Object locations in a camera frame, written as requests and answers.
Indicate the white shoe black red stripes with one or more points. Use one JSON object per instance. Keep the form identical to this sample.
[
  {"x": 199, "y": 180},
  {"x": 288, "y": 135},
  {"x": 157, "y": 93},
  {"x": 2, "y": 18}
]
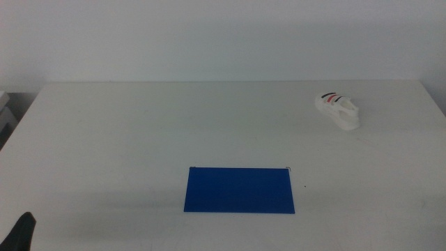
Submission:
[{"x": 339, "y": 111}]

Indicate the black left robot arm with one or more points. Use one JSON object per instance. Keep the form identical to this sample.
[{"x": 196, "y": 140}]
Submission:
[{"x": 20, "y": 235}]

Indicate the blue rectangular mat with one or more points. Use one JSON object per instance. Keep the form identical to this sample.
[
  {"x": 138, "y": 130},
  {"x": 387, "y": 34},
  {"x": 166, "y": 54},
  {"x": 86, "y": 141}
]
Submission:
[{"x": 239, "y": 190}]

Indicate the white shelf unit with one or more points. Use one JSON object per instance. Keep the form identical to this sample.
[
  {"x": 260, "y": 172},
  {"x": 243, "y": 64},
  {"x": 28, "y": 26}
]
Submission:
[{"x": 5, "y": 115}]

